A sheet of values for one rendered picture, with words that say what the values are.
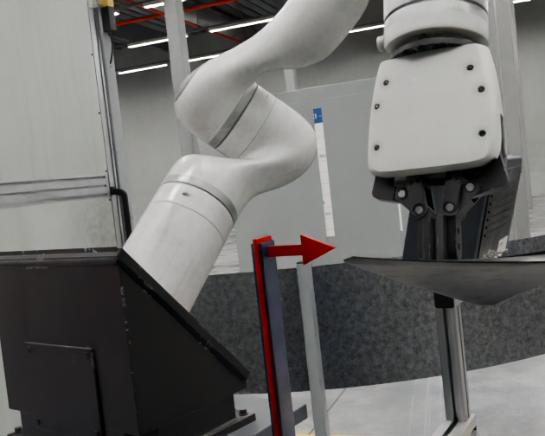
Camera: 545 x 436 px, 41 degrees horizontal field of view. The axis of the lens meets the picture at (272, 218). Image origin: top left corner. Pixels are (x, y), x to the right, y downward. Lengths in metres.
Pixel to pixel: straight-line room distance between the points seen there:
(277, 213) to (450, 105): 6.40
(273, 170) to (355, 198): 5.66
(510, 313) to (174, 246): 1.74
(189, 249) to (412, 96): 0.46
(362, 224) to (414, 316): 4.38
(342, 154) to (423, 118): 6.17
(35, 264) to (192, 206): 0.21
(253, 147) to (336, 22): 0.22
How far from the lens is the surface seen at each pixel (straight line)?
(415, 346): 2.39
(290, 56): 1.06
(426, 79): 0.58
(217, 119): 1.08
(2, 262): 0.98
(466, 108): 0.56
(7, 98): 2.35
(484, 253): 1.15
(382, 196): 0.59
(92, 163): 2.56
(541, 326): 2.62
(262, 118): 1.08
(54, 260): 0.89
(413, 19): 0.59
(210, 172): 1.01
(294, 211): 6.88
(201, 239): 0.96
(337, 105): 6.75
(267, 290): 0.57
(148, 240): 0.95
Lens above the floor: 1.24
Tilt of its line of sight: 3 degrees down
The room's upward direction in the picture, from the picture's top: 6 degrees counter-clockwise
